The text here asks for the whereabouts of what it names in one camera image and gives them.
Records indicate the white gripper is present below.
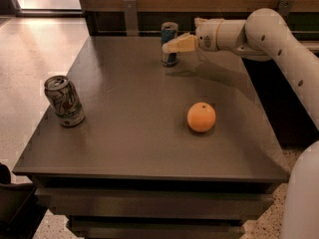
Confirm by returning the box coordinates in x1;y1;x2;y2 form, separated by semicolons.
161;18;223;54

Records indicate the blue silver redbull can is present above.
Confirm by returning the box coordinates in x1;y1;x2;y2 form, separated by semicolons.
161;22;178;67

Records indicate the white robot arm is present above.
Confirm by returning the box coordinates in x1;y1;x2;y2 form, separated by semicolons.
161;8;319;239

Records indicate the silver green 7up can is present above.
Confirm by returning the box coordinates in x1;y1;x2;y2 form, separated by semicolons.
44;76;85;127

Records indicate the orange fruit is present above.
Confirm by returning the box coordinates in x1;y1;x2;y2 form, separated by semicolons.
187;103;216;132

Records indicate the grey drawer cabinet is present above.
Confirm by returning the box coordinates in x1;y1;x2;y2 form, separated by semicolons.
14;37;288;239

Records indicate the dark chair corner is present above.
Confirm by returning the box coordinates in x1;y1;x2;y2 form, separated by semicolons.
0;163;47;239

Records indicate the left metal wall bracket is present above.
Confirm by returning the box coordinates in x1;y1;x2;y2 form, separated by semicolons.
123;0;139;37

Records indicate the metal wall bracket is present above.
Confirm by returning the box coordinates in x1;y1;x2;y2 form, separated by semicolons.
123;0;139;37
277;0;294;17

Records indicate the right metal wall bracket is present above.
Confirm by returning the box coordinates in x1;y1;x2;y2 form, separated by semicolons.
277;0;294;17

